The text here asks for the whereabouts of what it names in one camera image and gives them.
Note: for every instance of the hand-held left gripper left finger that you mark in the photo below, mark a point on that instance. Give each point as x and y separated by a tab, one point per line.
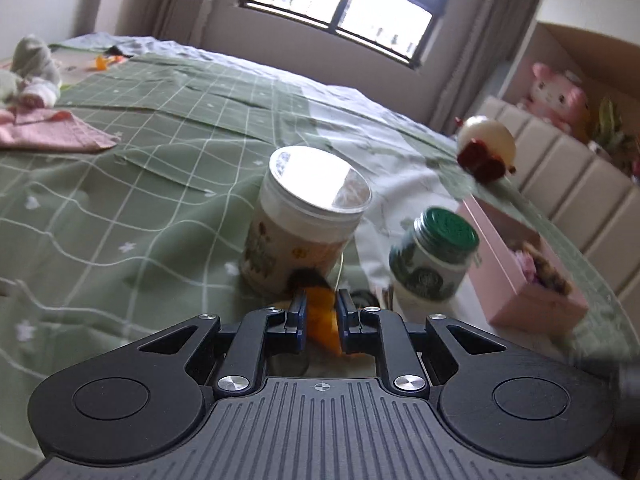
300	321

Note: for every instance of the green potted plant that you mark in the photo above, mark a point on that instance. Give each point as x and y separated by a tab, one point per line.
607	127

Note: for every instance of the white grey plush toy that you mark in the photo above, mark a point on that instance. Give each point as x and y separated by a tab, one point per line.
32	72

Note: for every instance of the green lidded jar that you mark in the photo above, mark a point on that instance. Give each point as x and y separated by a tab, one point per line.
435	255

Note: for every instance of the pink bunny plush toy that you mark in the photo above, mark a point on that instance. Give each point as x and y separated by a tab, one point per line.
555	95

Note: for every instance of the orange flower charm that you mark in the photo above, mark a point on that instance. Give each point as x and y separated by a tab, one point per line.
322	317

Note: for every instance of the pink cardboard box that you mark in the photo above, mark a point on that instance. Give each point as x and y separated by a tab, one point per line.
520	300

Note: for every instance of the clear jar with silver lid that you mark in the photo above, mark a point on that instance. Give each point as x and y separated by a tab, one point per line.
305	220

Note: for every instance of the beige padded headboard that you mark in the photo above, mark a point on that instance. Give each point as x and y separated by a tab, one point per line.
565	185

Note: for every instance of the cream round plush toy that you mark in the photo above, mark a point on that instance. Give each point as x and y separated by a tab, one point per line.
487	142

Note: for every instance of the window with dark frame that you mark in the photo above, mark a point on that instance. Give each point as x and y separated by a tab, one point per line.
350	5

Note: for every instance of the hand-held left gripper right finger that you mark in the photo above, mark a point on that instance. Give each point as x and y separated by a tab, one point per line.
343	321

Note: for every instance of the grey curtain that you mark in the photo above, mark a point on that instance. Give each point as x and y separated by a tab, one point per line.
190	5
480	50

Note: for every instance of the green checked bed sheet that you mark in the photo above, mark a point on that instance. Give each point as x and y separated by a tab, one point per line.
150	210

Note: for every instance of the pink and white cloth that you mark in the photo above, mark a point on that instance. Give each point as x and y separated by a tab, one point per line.
55	130

